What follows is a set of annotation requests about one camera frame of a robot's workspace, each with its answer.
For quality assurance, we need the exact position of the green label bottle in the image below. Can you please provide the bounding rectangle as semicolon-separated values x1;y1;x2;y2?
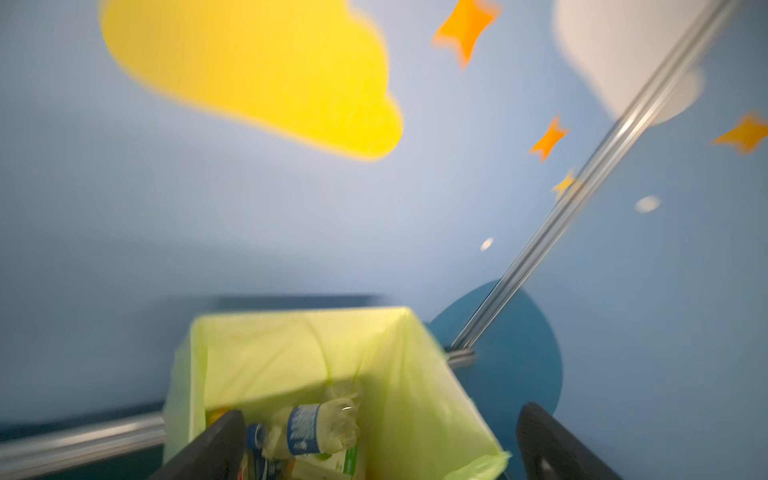
286;444;367;480

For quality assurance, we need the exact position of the green bin liner bag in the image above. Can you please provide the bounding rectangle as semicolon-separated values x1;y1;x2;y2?
163;307;509;479

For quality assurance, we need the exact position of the blue label bottle front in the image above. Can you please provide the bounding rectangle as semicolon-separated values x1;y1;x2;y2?
246;395;360;460

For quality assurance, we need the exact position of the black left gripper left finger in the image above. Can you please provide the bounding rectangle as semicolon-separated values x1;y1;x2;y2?
148;410;246;480

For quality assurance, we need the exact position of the aluminium frame rail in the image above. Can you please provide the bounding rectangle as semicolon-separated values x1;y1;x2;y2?
1;1;741;479

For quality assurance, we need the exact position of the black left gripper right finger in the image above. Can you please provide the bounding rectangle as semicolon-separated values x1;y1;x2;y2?
516;402;622;480

